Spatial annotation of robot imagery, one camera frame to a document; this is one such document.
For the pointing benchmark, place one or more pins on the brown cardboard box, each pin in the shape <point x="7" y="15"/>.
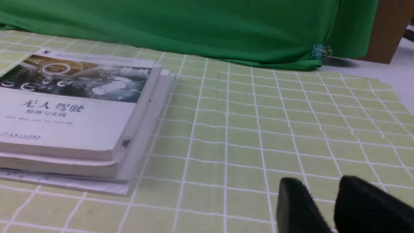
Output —
<point x="391" y="20"/>

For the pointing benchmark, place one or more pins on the white top book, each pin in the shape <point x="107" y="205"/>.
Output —
<point x="72" y="105"/>

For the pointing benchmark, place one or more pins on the green checkered tablecloth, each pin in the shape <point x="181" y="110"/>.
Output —
<point x="228" y="135"/>

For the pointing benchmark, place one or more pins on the green backdrop cloth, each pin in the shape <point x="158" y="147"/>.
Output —
<point x="259" y="33"/>

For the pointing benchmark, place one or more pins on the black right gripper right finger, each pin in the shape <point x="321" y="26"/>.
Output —
<point x="361" y="207"/>

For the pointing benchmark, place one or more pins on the white bottom booklet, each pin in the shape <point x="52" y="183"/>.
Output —
<point x="104" y="187"/>

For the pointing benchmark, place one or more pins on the teal binder clip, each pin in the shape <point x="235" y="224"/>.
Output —
<point x="319" y="51"/>

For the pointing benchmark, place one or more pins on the white book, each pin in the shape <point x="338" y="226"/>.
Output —
<point x="122" y="168"/>
<point x="72" y="105"/>

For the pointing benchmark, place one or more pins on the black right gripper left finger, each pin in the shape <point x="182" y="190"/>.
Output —
<point x="297" y="211"/>

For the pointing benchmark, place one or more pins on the white middle book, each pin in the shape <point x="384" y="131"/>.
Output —
<point x="122" y="168"/>

